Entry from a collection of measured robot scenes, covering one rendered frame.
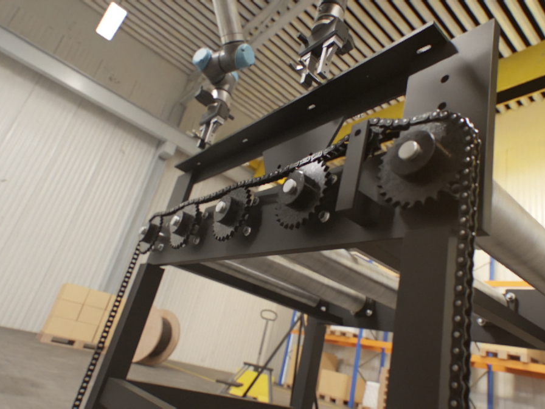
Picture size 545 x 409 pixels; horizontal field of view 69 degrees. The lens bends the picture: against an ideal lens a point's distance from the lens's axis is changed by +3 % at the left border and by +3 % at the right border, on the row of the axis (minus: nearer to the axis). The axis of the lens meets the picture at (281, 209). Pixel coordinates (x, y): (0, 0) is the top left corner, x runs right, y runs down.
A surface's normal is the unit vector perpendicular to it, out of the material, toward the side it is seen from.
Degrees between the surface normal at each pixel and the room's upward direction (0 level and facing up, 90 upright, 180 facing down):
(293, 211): 90
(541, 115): 90
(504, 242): 155
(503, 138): 90
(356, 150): 90
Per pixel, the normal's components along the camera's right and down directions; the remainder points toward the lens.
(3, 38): 0.63, -0.15
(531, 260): 0.20, 0.64
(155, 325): -0.34, -0.43
